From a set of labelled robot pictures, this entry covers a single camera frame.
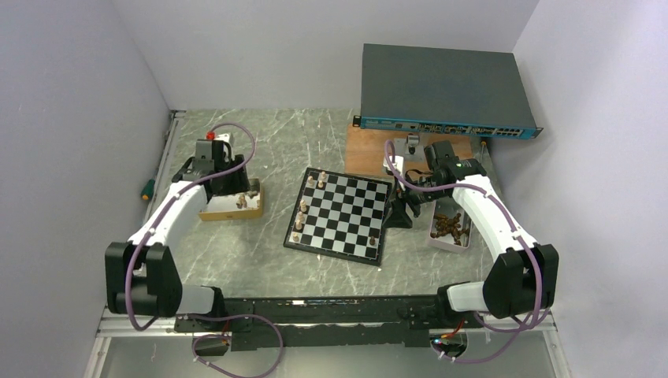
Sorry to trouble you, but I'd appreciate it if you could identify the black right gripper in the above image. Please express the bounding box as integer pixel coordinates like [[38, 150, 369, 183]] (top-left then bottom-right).
[[383, 172, 447, 228]]

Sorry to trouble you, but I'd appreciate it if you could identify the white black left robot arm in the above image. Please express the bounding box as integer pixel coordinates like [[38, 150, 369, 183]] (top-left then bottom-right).
[[105, 134, 250, 331]]

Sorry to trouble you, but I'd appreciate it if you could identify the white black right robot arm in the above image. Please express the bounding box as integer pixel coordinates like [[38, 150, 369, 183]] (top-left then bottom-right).
[[384, 140, 559, 329]]

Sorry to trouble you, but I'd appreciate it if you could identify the wooden board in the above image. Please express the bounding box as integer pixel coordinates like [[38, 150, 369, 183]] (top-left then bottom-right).
[[344, 124, 481, 178]]

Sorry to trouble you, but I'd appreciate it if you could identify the gold metal tin tray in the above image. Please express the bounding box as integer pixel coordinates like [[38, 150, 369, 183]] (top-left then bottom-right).
[[199, 178, 265, 221]]

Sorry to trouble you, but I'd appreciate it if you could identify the pink plastic tray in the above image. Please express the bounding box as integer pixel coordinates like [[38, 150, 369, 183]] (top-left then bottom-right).
[[427, 198, 473, 253]]

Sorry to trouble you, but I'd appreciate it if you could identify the black and white chessboard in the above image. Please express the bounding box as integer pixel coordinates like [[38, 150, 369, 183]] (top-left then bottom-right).
[[283, 167, 392, 266]]

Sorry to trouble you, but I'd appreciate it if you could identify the green orange screwdriver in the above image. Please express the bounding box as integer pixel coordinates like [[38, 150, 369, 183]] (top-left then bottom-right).
[[140, 179, 155, 201]]

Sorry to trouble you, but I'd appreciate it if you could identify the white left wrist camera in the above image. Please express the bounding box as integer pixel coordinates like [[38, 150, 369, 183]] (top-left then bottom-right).
[[206, 131, 234, 154]]

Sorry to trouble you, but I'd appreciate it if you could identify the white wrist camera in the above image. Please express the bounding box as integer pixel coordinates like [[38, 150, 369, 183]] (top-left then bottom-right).
[[383, 156, 404, 178], [206, 131, 234, 154]]

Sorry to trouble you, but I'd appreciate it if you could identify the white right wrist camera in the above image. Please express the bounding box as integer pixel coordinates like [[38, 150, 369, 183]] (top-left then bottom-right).
[[383, 156, 404, 178]]

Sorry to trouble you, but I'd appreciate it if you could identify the metal bracket with knob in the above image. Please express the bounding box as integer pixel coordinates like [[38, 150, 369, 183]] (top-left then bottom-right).
[[394, 133, 425, 161]]

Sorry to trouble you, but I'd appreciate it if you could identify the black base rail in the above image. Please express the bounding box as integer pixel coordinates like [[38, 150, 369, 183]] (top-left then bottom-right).
[[175, 295, 479, 351]]

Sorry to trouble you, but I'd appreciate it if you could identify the blue grey network switch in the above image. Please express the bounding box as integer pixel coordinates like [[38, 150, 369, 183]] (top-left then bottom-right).
[[353, 43, 542, 140]]

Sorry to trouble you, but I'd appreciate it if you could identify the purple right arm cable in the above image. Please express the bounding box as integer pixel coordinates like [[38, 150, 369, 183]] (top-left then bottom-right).
[[384, 139, 549, 365]]

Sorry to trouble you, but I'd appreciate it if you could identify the aluminium frame rail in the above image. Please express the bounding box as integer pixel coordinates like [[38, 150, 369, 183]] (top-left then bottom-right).
[[83, 109, 187, 378]]

